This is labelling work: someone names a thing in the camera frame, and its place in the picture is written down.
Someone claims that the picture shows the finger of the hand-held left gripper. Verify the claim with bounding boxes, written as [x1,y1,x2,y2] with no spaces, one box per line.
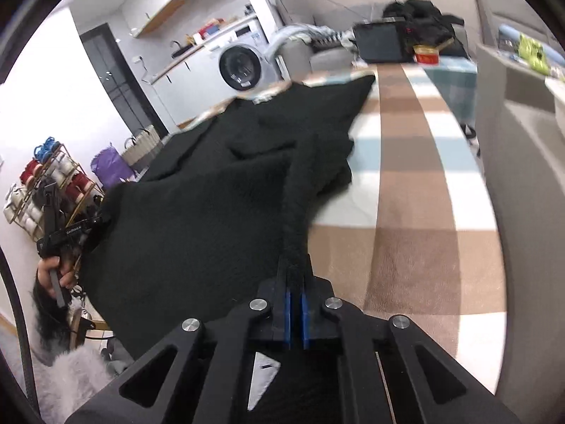
[79,212,113,253]

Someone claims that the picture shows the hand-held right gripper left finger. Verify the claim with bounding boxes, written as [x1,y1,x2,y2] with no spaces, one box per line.
[66,256,294,424]

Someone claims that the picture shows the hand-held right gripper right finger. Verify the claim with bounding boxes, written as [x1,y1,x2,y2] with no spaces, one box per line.
[300,254,524,424]

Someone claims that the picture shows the black knit sweater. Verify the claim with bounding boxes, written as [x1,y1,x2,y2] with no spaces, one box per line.
[81,74,377,424]

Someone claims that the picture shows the person's left hand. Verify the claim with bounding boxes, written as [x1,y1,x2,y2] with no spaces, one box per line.
[36,254,80,302]

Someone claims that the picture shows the rack of yarn spools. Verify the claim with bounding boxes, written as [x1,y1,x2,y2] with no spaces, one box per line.
[4,135,104,241]

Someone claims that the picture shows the purple bag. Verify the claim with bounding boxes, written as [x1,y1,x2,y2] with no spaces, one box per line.
[90,142,133,190]

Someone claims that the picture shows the woven laundry basket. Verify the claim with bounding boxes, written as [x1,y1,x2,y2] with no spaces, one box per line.
[120,124,165,173]

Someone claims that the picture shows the checkered tablecloth table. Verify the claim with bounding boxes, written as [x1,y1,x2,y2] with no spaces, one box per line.
[177,59,508,400]

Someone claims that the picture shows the black framed glass door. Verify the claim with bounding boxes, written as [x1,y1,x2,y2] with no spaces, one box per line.
[79,22,171,140]

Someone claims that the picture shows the white kitchen cabinets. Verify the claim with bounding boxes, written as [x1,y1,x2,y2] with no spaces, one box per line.
[150,44,234,131]

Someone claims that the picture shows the white washing machine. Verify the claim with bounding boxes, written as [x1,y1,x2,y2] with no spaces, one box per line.
[204,17,283,94]

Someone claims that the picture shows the red basket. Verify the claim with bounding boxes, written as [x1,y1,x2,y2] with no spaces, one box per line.
[198,18,226,38]

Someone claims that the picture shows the grey sofa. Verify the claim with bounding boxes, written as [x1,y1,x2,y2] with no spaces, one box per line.
[274,0,376,82]

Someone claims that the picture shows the grey upholstered bed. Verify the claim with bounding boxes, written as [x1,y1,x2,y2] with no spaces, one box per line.
[474,0,565,385]

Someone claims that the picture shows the light blue cloth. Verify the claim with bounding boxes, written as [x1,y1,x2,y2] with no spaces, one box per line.
[265,24,312,60]

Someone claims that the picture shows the houndstooth pillow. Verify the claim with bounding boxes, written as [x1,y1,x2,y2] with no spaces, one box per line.
[311,33,354,49]

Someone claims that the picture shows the black cooker pot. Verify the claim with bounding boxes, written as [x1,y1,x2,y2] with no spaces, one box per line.
[353,18,413,63]

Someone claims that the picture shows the red bowl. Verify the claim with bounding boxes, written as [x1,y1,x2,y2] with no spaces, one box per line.
[412,44,442,66]

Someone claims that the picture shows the white grey jacket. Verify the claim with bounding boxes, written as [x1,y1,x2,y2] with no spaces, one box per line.
[309,24,354,38]

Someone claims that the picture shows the blue pillow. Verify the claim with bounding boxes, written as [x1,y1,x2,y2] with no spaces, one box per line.
[498,24,524,54]

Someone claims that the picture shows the green plush toy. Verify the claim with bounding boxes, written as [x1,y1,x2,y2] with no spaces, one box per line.
[516,33,559,76]

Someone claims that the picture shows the black cable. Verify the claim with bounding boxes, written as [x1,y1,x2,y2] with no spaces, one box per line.
[0,247,38,411]

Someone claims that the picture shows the white wall cabinet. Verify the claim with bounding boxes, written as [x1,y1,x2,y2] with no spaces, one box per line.
[121,0,195,38]

